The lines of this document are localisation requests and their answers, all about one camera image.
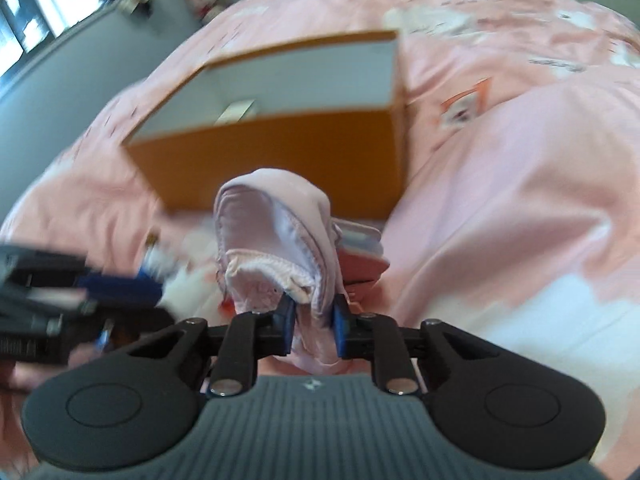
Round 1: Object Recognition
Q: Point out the pink wallet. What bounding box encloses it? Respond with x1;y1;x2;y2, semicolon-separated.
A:
333;218;390;304

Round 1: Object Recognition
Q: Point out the pink fabric pouch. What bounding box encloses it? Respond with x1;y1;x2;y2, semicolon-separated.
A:
214;168;348;375

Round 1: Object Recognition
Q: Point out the pink printed bed quilt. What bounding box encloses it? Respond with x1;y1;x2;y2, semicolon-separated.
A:
1;0;639;479

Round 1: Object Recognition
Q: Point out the small white box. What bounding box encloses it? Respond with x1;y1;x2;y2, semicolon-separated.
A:
215;100;258;125

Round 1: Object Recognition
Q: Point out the orange cardboard box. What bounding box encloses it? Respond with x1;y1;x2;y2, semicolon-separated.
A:
122;30;407;220

